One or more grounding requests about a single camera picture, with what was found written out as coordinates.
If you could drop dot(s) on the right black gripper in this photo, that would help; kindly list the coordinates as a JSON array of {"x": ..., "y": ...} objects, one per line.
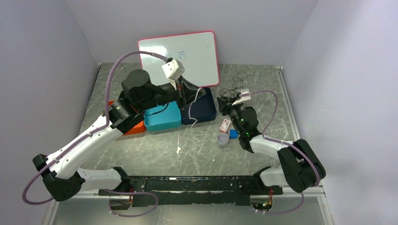
[{"x": 224, "y": 108}]

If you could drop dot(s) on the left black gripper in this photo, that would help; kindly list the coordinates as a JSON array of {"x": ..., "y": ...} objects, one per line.
[{"x": 186, "y": 91}]

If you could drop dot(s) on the navy blue tray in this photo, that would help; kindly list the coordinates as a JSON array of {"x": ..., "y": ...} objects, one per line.
[{"x": 203, "y": 109}]

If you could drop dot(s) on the light blue tray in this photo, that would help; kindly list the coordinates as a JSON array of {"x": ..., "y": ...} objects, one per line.
[{"x": 163, "y": 117}]

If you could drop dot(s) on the orange tray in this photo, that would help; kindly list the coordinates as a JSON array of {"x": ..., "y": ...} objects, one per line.
[{"x": 135, "y": 129}]

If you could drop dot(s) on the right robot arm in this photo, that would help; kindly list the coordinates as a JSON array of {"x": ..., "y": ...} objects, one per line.
[{"x": 299, "y": 167}]

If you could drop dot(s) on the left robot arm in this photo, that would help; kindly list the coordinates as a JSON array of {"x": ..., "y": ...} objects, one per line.
[{"x": 61, "y": 171}]

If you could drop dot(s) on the red white staples box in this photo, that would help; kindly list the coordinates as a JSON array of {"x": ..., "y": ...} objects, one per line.
[{"x": 225, "y": 125}]

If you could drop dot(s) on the blue grey eraser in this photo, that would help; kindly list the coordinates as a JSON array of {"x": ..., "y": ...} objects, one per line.
[{"x": 233, "y": 134}]

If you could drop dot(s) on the clear jar of clips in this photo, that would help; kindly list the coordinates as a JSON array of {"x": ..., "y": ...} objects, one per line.
[{"x": 222, "y": 139}]

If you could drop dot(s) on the pink framed whiteboard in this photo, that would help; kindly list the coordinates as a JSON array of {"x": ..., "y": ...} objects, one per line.
[{"x": 196, "y": 51}]

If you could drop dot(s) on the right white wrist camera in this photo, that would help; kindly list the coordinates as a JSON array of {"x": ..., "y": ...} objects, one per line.
[{"x": 244, "y": 95}]

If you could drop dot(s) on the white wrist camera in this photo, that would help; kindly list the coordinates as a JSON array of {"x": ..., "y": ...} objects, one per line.
[
  {"x": 173, "y": 70},
  {"x": 244, "y": 95}
]

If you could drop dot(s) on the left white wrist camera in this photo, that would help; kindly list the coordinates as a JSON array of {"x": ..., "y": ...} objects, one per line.
[{"x": 173, "y": 70}]

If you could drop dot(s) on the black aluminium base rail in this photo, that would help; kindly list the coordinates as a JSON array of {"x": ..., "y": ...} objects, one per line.
[{"x": 227, "y": 200}]

